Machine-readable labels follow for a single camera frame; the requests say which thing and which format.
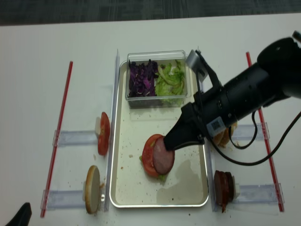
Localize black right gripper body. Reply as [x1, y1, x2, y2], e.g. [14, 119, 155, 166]
[182, 91, 237, 137]

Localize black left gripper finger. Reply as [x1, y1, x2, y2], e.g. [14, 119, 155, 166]
[6, 202, 32, 226]

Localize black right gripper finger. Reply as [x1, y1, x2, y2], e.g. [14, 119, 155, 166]
[164, 135, 204, 151]
[166, 114, 199, 141]

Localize round meat slice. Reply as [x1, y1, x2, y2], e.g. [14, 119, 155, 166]
[153, 137, 175, 175]

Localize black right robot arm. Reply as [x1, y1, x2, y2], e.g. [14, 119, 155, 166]
[164, 37, 301, 150]

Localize tomato slice on stack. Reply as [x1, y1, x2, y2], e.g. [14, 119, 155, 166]
[140, 134, 163, 178]

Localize bun base with lettuce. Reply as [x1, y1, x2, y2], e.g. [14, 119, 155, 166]
[139, 156, 166, 181]

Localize green lettuce in container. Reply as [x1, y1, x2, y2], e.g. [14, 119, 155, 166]
[155, 60, 185, 97]

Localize standing meat slices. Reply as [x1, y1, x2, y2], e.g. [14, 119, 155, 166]
[214, 170, 235, 213]

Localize standing tomato slices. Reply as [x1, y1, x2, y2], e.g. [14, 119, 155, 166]
[98, 112, 111, 156]

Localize sesame bun top outer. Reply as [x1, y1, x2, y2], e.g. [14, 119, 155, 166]
[213, 130, 230, 148]

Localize clear pusher track lower left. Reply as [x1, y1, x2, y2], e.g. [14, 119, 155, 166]
[40, 190, 85, 210]

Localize metal tray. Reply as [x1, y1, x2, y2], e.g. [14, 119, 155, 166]
[110, 62, 209, 208]

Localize clear plastic salad container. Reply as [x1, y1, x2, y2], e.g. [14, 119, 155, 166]
[125, 50, 191, 109]

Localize purple cabbage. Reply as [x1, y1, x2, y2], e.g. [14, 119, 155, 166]
[128, 59, 158, 97]

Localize white pusher block upper left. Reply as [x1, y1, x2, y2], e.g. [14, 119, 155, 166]
[95, 117, 101, 137]

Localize bun bottom half standing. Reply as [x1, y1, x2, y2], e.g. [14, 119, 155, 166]
[85, 165, 100, 214]

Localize clear pusher track upper left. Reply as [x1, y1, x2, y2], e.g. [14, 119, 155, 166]
[52, 130, 98, 147]

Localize clear pusher track lower right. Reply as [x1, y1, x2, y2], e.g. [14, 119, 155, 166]
[233, 184, 285, 204]

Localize clear plastic sheet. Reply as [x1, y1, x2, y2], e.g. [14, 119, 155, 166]
[226, 202, 280, 216]

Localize black cable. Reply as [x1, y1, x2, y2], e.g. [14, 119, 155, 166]
[209, 103, 301, 165]

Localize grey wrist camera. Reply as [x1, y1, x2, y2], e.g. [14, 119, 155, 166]
[186, 49, 208, 82]

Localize clear long rail right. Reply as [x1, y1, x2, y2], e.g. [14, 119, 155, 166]
[195, 46, 221, 211]

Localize clear long rail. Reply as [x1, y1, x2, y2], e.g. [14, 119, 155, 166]
[103, 49, 120, 212]
[195, 46, 221, 211]

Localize clear long rail left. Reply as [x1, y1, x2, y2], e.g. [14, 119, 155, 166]
[103, 49, 120, 212]

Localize red right guide rail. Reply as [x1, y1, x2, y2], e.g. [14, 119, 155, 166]
[246, 51, 285, 211]

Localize red guide rail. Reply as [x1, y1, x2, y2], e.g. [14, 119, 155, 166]
[246, 51, 285, 211]
[40, 61, 73, 218]

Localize red left guide rail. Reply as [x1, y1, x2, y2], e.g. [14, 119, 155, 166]
[40, 61, 73, 218]

